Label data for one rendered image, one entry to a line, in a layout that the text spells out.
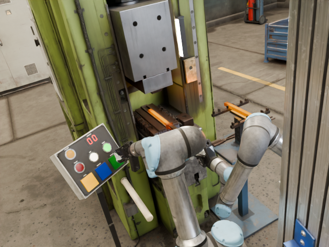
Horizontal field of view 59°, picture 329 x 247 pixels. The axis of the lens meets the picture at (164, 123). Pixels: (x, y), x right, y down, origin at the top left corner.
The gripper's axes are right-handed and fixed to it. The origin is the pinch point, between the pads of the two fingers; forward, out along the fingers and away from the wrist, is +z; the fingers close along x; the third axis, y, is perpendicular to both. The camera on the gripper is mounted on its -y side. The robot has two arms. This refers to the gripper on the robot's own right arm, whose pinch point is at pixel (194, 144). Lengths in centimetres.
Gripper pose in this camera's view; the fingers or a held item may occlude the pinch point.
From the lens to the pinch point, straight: 171.0
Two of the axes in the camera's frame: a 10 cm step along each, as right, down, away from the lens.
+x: 8.7, -3.5, 3.5
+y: 1.6, 8.6, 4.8
